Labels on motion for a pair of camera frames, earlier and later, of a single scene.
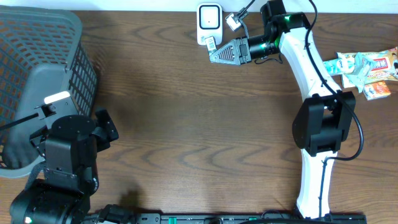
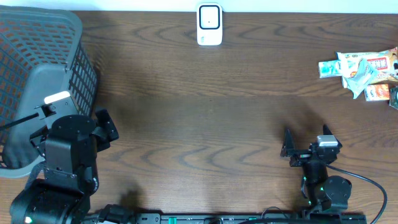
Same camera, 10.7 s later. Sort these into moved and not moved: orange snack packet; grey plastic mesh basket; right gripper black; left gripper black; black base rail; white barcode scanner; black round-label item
Moved: black round-label item; right gripper black
Not moved: grey plastic mesh basket; white barcode scanner; orange snack packet; left gripper black; black base rail
